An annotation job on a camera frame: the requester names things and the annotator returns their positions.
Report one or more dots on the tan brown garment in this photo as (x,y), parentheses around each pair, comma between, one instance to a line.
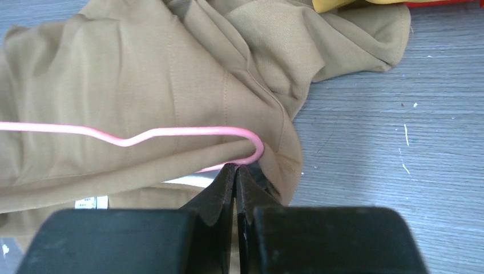
(125,67)

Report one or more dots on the yellow pleated skirt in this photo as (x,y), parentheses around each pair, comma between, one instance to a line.
(322,6)

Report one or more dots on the red plastic bin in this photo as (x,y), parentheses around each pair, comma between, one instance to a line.
(420,4)

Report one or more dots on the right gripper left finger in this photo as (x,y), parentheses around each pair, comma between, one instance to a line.
(195,238)

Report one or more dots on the pink wire hanger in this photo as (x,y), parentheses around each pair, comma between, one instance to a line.
(143,136)

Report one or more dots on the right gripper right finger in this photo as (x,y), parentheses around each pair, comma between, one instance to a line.
(274,238)

